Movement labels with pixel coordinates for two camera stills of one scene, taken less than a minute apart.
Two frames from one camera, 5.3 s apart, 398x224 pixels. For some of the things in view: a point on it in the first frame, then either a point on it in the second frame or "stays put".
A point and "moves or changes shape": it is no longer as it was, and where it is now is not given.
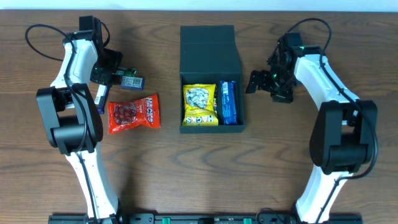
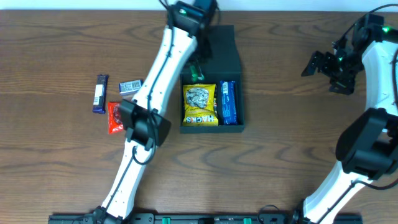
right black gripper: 268,82 to 325,64
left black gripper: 115,78 to 196,66
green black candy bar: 130,72 to 196,73
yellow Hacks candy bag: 199,105 stays put
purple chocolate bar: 101,98 stays put
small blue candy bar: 132,82 moves or changes shape
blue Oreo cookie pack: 229,92 stays put
